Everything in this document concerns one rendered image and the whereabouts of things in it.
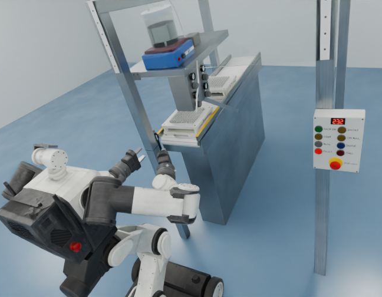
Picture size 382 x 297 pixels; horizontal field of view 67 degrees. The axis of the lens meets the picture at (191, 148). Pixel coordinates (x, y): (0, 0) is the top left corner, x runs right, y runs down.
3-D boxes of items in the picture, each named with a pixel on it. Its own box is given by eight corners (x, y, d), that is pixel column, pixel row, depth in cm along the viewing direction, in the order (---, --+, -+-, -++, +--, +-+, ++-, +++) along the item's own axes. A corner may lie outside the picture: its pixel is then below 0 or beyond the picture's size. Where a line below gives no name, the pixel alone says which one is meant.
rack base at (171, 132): (181, 114, 197) (181, 111, 195) (214, 115, 185) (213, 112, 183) (164, 135, 180) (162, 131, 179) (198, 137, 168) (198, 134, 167)
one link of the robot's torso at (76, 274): (88, 309, 112) (66, 284, 103) (66, 298, 119) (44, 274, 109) (129, 249, 131) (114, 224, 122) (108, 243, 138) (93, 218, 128)
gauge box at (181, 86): (194, 111, 150) (184, 75, 139) (177, 111, 155) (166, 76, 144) (210, 92, 165) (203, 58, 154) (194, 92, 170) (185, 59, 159)
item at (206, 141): (204, 154, 172) (200, 141, 166) (164, 150, 186) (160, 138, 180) (262, 67, 260) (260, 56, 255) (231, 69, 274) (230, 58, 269)
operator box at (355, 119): (358, 173, 116) (365, 117, 101) (313, 168, 124) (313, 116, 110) (359, 164, 120) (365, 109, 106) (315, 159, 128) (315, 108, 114)
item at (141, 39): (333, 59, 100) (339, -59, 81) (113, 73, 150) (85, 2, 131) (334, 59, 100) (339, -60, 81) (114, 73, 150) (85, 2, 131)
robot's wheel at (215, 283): (211, 322, 165) (208, 295, 159) (203, 319, 168) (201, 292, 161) (224, 296, 181) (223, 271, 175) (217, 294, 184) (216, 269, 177)
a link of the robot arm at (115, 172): (117, 180, 149) (101, 194, 142) (109, 164, 143) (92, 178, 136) (132, 185, 142) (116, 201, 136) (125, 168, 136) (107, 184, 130)
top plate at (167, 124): (180, 108, 194) (178, 105, 193) (213, 108, 182) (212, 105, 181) (161, 128, 177) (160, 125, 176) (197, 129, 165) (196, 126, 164)
